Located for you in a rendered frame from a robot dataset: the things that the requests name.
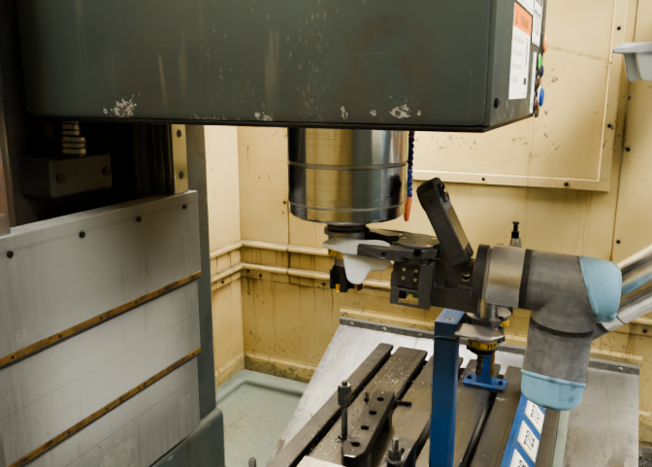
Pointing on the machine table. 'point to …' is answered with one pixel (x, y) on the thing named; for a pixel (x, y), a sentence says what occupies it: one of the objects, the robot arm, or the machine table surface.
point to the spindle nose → (346, 175)
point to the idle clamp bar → (381, 416)
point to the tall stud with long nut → (343, 406)
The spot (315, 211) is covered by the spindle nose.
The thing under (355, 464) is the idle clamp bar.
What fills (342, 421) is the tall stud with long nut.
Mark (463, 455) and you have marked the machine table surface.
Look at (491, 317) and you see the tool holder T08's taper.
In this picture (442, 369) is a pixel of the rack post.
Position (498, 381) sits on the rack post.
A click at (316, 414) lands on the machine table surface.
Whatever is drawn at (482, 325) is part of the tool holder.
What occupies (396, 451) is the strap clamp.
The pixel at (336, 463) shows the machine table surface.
